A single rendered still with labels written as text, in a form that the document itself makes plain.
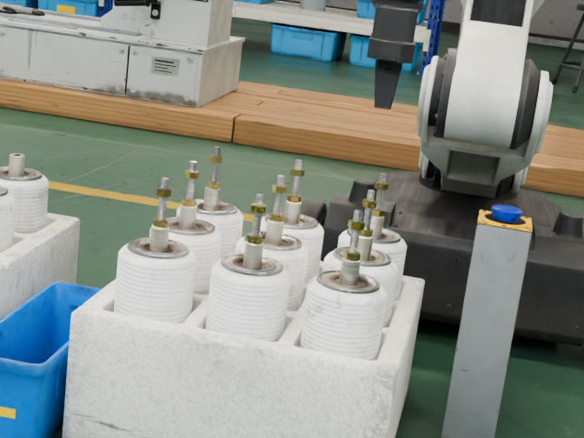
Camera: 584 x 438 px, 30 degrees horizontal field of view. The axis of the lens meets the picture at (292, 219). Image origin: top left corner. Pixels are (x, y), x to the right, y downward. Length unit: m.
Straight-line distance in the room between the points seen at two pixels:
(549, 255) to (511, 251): 0.40
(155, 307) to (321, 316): 0.20
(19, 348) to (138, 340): 0.26
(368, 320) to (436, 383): 0.46
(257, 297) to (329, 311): 0.09
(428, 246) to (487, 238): 0.40
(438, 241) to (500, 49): 0.33
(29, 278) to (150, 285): 0.30
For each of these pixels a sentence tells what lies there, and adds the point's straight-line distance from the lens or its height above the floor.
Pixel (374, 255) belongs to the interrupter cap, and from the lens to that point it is 1.42.
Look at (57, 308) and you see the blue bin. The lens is 1.61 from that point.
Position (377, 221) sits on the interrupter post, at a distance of 1.50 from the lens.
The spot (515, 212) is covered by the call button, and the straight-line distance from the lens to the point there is 1.44.
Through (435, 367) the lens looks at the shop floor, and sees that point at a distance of 1.78.
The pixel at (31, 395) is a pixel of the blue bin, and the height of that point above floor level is 0.08.
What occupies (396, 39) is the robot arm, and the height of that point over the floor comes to 0.54.
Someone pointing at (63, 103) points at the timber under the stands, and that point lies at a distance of 3.54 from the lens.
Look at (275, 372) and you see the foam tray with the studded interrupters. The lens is 1.26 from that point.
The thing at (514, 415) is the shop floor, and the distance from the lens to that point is 1.66.
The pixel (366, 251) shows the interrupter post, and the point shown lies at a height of 0.26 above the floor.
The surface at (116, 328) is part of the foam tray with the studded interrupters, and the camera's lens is 1.30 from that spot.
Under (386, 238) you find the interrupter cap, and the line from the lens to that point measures 1.51.
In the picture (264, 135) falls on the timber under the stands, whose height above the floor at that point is 0.04.
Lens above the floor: 0.64
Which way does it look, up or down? 14 degrees down
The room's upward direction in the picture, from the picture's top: 7 degrees clockwise
